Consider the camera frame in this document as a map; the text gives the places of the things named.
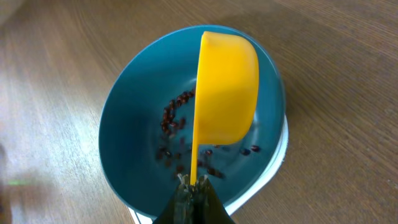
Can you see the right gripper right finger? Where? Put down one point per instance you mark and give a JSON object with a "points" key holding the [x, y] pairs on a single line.
{"points": [[207, 207]]}

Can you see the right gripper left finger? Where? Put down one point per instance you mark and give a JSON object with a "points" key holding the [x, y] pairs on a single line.
{"points": [[179, 209]]}

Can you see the yellow measuring scoop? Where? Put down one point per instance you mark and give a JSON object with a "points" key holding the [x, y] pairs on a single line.
{"points": [[226, 92]]}

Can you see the blue plastic bowl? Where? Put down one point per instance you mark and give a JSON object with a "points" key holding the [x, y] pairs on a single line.
{"points": [[159, 73]]}

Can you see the red beans pile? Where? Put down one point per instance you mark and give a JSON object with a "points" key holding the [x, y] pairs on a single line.
{"points": [[170, 126]]}

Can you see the white digital kitchen scale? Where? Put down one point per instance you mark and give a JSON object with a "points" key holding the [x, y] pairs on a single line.
{"points": [[246, 167]]}

